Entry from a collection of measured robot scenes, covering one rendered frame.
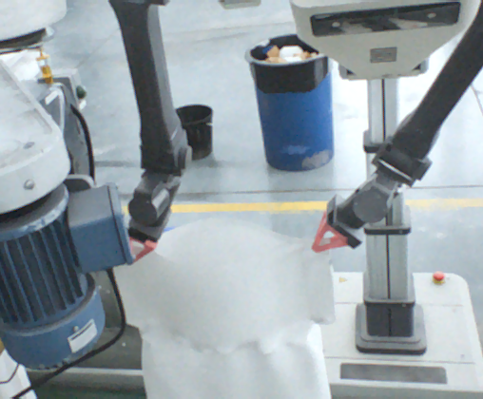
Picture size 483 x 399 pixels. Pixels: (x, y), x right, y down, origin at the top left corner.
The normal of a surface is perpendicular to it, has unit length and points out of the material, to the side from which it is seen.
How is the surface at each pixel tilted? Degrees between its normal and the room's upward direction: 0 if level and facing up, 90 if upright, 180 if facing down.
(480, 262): 0
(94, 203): 1
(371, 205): 77
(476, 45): 102
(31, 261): 90
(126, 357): 90
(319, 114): 92
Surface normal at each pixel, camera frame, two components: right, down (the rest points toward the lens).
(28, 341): -0.06, 0.51
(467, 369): -0.14, -0.86
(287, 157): -0.36, 0.54
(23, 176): 0.62, 0.31
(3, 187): 0.40, 0.39
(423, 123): -0.54, 0.63
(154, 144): -0.30, 0.75
